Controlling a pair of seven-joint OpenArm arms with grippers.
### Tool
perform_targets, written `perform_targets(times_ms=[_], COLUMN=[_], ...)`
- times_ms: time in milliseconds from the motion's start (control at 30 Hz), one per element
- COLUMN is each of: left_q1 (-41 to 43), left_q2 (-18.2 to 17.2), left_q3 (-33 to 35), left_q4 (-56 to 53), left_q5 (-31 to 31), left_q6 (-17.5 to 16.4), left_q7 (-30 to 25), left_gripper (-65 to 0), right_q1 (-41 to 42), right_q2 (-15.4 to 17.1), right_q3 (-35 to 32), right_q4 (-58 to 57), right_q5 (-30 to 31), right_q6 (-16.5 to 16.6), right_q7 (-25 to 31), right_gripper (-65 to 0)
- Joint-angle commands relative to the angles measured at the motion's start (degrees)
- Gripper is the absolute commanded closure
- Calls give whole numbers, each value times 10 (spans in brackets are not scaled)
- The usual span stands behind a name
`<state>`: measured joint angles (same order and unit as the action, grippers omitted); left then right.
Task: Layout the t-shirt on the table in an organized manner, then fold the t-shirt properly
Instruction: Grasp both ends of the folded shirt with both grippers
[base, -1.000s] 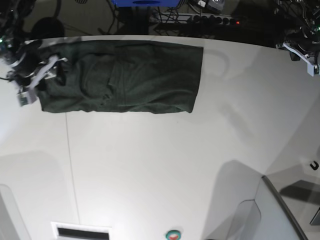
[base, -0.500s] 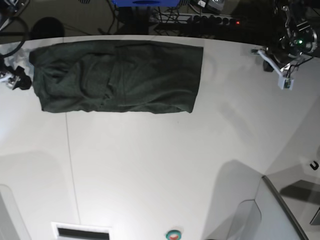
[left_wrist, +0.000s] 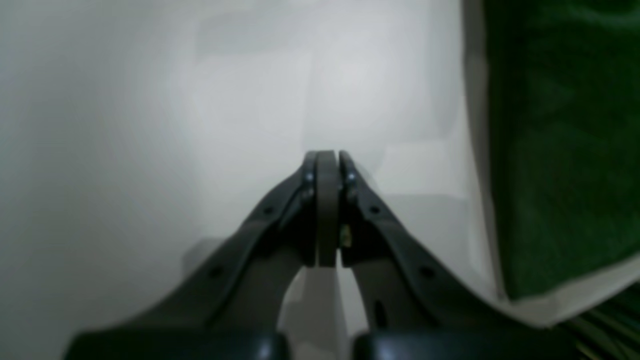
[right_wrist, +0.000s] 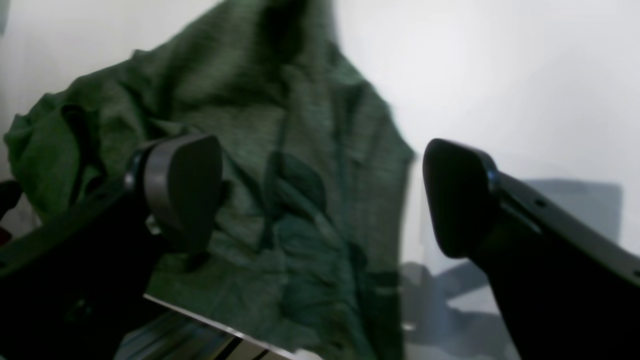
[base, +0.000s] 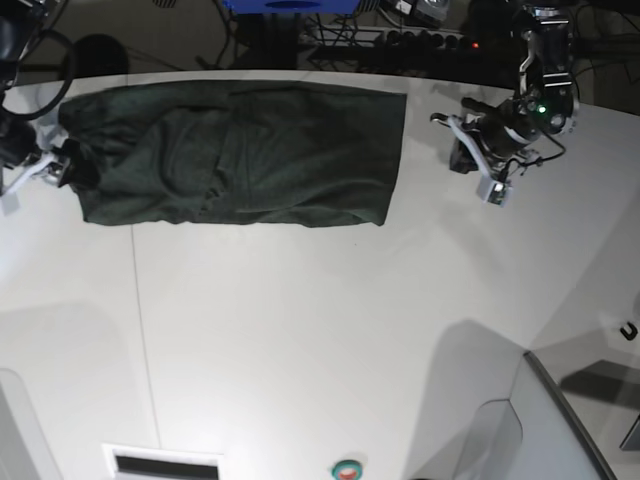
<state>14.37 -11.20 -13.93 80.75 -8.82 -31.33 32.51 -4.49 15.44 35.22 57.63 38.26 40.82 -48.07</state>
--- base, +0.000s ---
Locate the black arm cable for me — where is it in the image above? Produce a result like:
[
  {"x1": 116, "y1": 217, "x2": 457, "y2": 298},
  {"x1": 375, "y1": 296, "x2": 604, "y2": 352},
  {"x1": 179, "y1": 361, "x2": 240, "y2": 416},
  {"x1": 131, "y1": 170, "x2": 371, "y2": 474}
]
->
[{"x1": 0, "y1": 27, "x2": 77, "y2": 121}]

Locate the blue box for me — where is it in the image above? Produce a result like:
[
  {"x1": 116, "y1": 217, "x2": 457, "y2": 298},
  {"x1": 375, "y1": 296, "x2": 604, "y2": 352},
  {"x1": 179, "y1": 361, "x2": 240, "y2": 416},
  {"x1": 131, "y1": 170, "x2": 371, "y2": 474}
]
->
[{"x1": 223, "y1": 0, "x2": 360, "y2": 14}]

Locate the red green emergency button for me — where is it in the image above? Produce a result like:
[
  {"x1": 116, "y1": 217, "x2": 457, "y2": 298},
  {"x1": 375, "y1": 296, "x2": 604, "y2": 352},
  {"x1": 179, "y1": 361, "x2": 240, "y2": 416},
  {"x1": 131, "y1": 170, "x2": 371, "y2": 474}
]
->
[{"x1": 331, "y1": 459, "x2": 364, "y2": 480}]

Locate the small black hook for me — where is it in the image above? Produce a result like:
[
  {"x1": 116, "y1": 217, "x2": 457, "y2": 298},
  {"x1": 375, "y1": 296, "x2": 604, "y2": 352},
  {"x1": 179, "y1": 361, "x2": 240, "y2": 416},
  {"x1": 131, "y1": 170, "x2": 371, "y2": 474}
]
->
[{"x1": 619, "y1": 322, "x2": 639, "y2": 341}]

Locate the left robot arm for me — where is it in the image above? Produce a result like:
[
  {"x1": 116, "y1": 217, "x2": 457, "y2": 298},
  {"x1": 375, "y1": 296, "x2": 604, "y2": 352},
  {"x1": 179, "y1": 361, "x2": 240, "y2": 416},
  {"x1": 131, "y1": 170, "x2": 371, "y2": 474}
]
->
[{"x1": 431, "y1": 1, "x2": 579, "y2": 181}]

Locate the dark green t-shirt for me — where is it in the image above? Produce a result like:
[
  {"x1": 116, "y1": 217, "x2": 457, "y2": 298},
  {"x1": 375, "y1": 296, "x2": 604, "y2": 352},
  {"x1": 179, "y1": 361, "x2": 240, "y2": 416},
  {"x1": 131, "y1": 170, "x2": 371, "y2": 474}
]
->
[{"x1": 58, "y1": 80, "x2": 407, "y2": 228}]

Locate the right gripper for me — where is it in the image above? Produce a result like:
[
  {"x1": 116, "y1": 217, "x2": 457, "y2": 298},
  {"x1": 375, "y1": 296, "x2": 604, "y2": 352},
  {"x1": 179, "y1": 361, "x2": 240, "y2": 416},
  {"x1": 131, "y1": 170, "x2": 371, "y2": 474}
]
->
[{"x1": 0, "y1": 107, "x2": 100, "y2": 189}]

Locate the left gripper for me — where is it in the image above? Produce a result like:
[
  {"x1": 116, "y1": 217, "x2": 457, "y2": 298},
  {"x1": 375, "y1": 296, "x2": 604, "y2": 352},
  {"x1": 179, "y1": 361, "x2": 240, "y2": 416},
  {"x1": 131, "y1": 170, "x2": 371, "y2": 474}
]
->
[{"x1": 449, "y1": 85, "x2": 579, "y2": 174}]

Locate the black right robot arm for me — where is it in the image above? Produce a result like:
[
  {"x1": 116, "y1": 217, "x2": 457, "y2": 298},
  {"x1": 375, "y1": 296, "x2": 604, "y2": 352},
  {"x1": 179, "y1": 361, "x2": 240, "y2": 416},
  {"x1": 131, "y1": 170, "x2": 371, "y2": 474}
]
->
[{"x1": 1, "y1": 1, "x2": 99, "y2": 198}]

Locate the black power strip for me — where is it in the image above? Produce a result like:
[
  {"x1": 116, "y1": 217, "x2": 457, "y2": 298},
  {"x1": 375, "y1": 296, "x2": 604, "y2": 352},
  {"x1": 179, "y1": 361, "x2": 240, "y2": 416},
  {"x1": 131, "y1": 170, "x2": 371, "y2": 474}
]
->
[{"x1": 379, "y1": 29, "x2": 481, "y2": 52}]

